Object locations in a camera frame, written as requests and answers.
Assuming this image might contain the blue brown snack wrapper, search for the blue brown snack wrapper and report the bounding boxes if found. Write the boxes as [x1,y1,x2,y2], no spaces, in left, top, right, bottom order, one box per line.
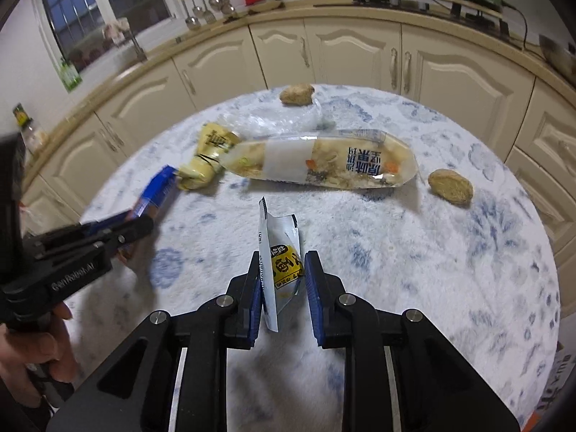
[116,164,180,262]

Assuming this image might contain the white yellow sachet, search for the white yellow sachet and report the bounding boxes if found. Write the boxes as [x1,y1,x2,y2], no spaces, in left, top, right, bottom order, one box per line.
[258,198,303,333]

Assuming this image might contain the yellow wrapper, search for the yellow wrapper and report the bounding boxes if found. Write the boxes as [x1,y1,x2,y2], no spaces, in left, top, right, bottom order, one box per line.
[176,123,241,191]

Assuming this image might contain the long clear snack package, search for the long clear snack package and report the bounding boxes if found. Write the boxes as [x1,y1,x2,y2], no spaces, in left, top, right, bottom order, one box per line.
[221,129,419,190]

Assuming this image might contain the brown bun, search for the brown bun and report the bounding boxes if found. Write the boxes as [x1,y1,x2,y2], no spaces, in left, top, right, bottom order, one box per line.
[279,83,315,106]
[428,169,473,207]

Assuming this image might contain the clear plastic bag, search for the clear plastic bag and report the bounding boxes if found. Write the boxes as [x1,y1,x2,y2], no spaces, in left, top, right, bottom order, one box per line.
[217,99,332,139]

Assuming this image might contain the lower kitchen cabinets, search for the lower kitchen cabinets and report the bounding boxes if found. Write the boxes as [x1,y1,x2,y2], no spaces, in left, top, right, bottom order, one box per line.
[23,0,575,315]

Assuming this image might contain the person's left hand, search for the person's left hand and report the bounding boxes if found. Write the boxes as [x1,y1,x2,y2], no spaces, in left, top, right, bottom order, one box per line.
[1,302,78,408]

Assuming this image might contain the jar with yellow lid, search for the jar with yellow lid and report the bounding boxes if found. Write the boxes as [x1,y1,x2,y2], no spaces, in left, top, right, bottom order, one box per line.
[13,103,49,156]

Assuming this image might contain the round table with floral cloth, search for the round table with floral cloth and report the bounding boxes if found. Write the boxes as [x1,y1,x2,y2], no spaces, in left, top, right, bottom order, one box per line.
[68,86,561,423]

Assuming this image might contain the green dish soap bottle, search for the green dish soap bottle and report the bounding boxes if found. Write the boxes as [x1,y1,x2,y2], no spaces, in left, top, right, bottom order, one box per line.
[59,58,82,92]

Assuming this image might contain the window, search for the window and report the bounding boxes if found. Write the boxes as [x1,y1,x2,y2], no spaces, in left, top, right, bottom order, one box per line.
[40,0,172,72]

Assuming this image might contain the white rice bag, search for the white rice bag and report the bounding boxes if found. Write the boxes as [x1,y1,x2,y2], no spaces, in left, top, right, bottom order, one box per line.
[534,343,575,420]

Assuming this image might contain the red lidded bowl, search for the red lidded bowl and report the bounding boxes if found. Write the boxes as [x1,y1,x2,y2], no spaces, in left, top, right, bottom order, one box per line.
[244,0,283,15]

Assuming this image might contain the black gas stove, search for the black gas stove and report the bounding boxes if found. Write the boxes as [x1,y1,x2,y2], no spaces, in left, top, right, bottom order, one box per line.
[312,0,518,39]

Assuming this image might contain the steel wok pan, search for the steel wok pan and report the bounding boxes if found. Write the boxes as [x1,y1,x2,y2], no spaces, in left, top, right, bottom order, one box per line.
[539,34,575,85]

